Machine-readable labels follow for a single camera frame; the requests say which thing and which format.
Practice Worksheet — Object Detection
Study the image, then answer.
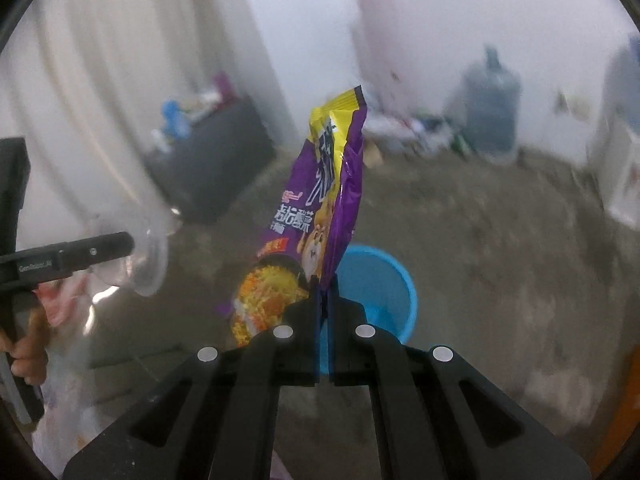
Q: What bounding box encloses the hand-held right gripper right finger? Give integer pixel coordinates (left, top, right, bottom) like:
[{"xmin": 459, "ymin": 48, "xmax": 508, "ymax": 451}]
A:
[{"xmin": 327, "ymin": 277, "xmax": 591, "ymax": 480}]

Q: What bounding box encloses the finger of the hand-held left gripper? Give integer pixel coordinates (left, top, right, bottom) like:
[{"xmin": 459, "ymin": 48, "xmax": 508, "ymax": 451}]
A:
[{"xmin": 0, "ymin": 232, "xmax": 135, "ymax": 283}]

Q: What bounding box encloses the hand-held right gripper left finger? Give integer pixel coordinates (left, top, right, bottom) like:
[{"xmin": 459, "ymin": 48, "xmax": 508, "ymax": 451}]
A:
[{"xmin": 62, "ymin": 277, "xmax": 323, "ymax": 480}]

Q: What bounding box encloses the clear plastic cup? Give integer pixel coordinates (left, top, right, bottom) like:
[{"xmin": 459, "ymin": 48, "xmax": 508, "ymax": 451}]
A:
[{"xmin": 82, "ymin": 207, "xmax": 173, "ymax": 297}]

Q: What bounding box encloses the blue plastic bucket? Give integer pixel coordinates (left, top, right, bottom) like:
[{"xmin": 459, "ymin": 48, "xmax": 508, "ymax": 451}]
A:
[{"xmin": 320, "ymin": 245, "xmax": 418, "ymax": 376}]

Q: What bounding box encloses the purple yellow noodle packet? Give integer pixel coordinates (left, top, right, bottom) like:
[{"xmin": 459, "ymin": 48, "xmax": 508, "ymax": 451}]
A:
[{"xmin": 215, "ymin": 85, "xmax": 369, "ymax": 348}]

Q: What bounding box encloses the person's left hand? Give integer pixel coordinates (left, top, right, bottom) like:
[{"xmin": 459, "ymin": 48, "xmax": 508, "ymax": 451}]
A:
[{"xmin": 0, "ymin": 307, "xmax": 51, "ymax": 387}]

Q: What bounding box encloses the white curtain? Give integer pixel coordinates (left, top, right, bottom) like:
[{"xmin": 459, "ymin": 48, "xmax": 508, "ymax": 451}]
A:
[{"xmin": 0, "ymin": 0, "xmax": 296, "ymax": 261}]

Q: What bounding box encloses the dark grey cabinet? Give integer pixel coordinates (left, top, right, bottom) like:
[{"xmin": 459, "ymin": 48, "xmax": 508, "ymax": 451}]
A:
[{"xmin": 142, "ymin": 95, "xmax": 278, "ymax": 226}]

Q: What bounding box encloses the white pink printed plastic bag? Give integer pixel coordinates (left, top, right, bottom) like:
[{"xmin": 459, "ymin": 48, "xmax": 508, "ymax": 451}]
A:
[{"xmin": 32, "ymin": 277, "xmax": 131, "ymax": 478}]

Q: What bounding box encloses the brown cardboard piece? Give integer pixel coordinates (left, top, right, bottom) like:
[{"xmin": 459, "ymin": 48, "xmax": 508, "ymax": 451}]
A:
[{"xmin": 362, "ymin": 140, "xmax": 384, "ymax": 168}]

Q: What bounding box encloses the magenta bottle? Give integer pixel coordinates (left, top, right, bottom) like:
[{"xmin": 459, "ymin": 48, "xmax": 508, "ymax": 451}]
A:
[{"xmin": 212, "ymin": 72, "xmax": 236, "ymax": 103}]

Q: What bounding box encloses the pile of floor clutter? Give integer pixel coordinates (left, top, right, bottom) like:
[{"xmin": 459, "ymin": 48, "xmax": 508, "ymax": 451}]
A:
[{"xmin": 365, "ymin": 107, "xmax": 468, "ymax": 161}]

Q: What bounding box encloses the large blue water jug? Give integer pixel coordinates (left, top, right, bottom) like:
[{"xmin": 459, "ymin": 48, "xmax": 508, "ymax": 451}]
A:
[{"xmin": 462, "ymin": 45, "xmax": 522, "ymax": 157}]

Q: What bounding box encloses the tall pink box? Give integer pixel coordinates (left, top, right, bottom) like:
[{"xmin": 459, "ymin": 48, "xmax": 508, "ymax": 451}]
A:
[{"xmin": 352, "ymin": 0, "xmax": 401, "ymax": 111}]

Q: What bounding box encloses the orange board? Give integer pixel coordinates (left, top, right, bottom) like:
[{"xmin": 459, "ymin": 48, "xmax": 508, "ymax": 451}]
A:
[{"xmin": 590, "ymin": 395, "xmax": 640, "ymax": 478}]

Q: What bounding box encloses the white water dispenser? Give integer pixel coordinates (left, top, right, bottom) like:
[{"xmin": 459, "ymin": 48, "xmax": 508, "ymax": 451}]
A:
[{"xmin": 587, "ymin": 105, "xmax": 640, "ymax": 231}]

